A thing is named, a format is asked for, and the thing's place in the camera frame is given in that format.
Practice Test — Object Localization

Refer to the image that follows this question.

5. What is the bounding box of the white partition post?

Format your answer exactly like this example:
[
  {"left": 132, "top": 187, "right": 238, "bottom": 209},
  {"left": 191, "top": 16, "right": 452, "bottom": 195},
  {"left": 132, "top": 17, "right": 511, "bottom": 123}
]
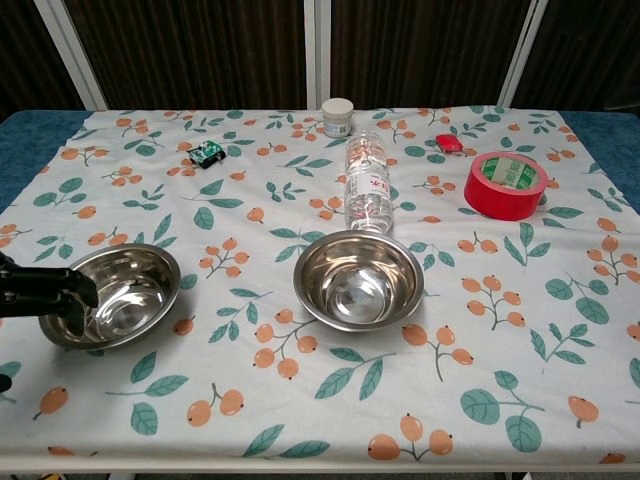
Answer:
[
  {"left": 304, "top": 0, "right": 332, "bottom": 110},
  {"left": 33, "top": 0, "right": 110, "bottom": 112},
  {"left": 498, "top": 0, "right": 550, "bottom": 107}
]

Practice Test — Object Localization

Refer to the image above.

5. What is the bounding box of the white lidded jar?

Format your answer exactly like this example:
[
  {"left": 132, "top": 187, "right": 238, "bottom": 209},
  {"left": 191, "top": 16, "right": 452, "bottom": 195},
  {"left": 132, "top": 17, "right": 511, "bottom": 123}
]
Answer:
[{"left": 321, "top": 98, "right": 354, "bottom": 140}]

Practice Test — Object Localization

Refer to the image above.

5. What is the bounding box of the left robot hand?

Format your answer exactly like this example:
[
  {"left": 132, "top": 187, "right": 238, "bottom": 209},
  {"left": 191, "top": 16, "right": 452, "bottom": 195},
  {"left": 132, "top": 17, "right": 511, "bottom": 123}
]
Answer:
[{"left": 0, "top": 251, "right": 100, "bottom": 337}]

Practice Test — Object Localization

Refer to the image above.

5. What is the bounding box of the floral fruit print tablecloth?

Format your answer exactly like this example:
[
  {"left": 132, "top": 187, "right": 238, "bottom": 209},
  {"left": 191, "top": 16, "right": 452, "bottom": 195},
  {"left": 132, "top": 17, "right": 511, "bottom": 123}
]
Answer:
[{"left": 0, "top": 106, "right": 640, "bottom": 465}]

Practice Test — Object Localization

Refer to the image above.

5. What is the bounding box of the clear plastic water bottle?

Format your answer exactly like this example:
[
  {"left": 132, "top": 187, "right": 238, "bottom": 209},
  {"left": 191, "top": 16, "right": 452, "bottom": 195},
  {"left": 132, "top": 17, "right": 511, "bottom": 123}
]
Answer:
[{"left": 343, "top": 128, "right": 394, "bottom": 237}]

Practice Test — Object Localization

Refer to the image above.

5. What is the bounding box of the red tape roll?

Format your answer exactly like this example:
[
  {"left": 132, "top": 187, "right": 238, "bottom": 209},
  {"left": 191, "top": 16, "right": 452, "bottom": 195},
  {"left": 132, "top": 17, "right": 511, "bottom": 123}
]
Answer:
[{"left": 463, "top": 151, "right": 550, "bottom": 222}]

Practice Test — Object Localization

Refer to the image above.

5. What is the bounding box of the small green black block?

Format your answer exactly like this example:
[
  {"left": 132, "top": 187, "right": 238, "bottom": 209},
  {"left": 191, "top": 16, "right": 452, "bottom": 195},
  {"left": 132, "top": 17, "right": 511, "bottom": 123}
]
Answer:
[{"left": 187, "top": 140, "right": 227, "bottom": 169}]

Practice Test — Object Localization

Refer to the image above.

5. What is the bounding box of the small red block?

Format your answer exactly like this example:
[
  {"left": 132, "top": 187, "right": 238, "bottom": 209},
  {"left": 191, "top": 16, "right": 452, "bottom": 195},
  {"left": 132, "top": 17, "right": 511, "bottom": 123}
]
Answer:
[{"left": 434, "top": 132, "right": 464, "bottom": 154}]

